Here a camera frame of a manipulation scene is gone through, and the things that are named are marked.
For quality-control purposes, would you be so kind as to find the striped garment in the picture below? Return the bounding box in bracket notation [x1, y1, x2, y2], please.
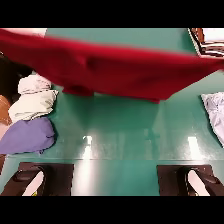
[187, 27, 224, 59]

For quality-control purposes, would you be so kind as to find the pale lilac garment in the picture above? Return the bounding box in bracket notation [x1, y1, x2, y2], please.
[200, 91, 224, 148]

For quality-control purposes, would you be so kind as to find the purple garment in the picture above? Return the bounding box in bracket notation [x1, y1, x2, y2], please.
[0, 116, 57, 156]

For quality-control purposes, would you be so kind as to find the brown garment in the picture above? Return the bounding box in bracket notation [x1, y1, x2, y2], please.
[0, 94, 13, 127]

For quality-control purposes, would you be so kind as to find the red T-shirt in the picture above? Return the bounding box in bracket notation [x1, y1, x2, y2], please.
[0, 28, 224, 104]

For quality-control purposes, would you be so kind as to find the pale green garment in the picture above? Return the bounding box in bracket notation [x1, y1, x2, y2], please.
[8, 89, 60, 124]

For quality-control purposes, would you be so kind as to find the black garment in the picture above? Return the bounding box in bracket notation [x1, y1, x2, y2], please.
[0, 51, 34, 104]

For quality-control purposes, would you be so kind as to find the white garment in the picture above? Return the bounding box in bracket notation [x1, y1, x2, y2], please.
[17, 73, 53, 95]

